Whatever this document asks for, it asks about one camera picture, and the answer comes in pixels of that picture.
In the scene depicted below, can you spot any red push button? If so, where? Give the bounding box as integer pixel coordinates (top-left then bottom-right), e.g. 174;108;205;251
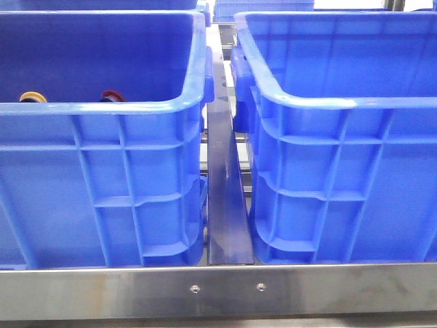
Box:
100;90;126;103

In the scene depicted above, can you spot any yellow push button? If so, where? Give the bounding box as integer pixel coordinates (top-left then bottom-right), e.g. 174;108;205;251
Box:
19;91;47;103

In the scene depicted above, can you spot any right blue plastic bin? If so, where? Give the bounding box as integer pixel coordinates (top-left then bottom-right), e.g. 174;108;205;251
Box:
235;12;436;264

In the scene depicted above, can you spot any blue plastic bin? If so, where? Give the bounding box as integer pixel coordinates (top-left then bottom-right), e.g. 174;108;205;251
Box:
1;10;214;271
235;12;436;264

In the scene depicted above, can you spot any left blue plastic bin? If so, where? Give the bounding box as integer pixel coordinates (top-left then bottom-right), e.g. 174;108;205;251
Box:
1;10;214;271

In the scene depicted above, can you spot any rear right blue bin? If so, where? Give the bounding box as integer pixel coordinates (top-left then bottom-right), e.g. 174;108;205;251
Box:
213;0;315;23

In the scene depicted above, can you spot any rear left blue bin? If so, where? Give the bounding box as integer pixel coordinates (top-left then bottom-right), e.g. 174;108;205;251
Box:
1;0;211;27

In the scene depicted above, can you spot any left rail screw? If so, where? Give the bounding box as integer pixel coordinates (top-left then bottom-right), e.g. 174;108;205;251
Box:
190;285;201;294

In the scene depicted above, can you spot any rail screw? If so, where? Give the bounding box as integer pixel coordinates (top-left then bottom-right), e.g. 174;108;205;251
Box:
256;283;266;292
190;285;201;294

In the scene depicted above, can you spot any right rail screw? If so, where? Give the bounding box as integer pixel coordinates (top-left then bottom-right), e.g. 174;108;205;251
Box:
256;283;266;292

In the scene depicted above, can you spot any steel front rail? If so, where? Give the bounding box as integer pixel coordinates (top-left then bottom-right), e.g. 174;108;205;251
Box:
1;263;436;321

